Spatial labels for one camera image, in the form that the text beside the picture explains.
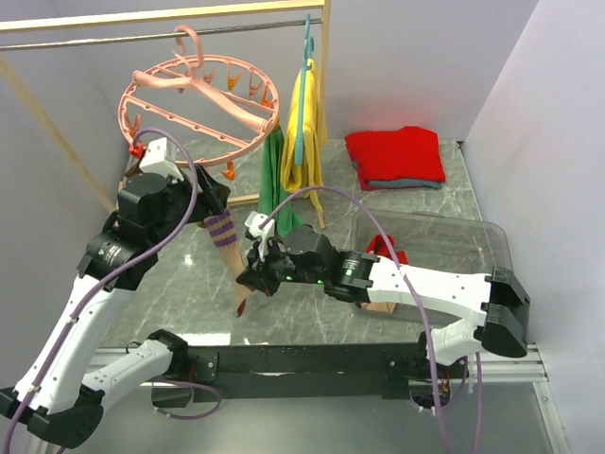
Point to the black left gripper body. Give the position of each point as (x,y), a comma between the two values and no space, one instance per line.
(181,197)

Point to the beige purple striped sock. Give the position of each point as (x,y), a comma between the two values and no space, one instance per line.
(222,231)

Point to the wooden clothes rack frame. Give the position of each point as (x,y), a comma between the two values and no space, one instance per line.
(41,193)

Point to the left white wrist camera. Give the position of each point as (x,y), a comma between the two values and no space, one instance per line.
(159,159)

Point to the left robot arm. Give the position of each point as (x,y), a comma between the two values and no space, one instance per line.
(59,400)

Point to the red fleece sock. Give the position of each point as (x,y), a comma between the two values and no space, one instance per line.
(387,248)

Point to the teal clothes hanger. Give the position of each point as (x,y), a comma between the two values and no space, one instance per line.
(308,48)

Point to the aluminium rail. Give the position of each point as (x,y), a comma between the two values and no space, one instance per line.
(529,369)

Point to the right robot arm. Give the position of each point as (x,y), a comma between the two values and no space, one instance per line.
(491,310)

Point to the folded red cloth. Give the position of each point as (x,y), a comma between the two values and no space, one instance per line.
(409,153)

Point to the black table front rail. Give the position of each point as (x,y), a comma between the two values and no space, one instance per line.
(315,370)

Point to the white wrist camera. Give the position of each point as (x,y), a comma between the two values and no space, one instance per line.
(159,159)
(260,228)

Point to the pink round sock hanger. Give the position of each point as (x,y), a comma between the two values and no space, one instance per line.
(220,99)

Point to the green fleece sock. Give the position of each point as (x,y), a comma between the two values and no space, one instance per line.
(271,191)

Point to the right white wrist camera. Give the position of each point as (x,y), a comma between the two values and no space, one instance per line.
(260,228)

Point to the metal hanging rod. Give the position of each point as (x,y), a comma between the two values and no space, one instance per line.
(158,36)

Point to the clear plastic storage bin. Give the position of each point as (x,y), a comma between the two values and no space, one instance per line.
(434,242)

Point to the folded grey-blue cloth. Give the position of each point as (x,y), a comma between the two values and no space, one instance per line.
(399,184)

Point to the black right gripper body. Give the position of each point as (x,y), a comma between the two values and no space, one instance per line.
(276,268)

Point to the yellow cloth on hanger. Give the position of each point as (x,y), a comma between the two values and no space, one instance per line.
(293,176)

